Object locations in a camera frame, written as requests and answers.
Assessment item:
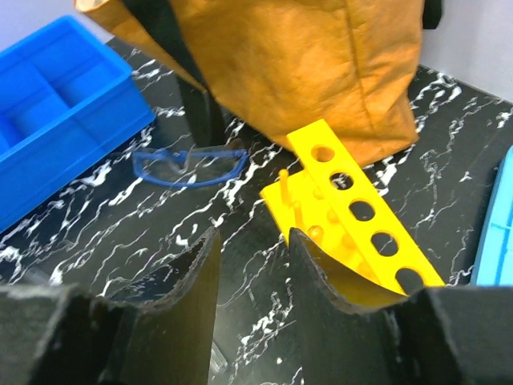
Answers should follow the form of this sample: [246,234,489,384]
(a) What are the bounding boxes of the yellow test tube rack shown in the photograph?
[260,120,445,307]

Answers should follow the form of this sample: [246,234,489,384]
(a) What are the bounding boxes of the blue compartment bin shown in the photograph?
[1,16,156,229]

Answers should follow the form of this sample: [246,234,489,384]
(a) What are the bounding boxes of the light blue tray lid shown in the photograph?
[470,148,512,286]

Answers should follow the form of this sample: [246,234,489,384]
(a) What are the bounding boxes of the brown paper tote bag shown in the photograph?
[74,1,443,166]

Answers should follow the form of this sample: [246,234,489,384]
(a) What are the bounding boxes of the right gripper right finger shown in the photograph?
[289,229,512,384]

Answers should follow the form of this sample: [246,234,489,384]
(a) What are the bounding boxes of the blue safety glasses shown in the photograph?
[132,140,249,188]

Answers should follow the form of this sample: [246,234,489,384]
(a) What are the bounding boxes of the clear test tube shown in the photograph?
[210,341,228,374]

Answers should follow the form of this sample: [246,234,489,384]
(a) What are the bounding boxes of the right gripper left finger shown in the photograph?
[1,228,221,384]

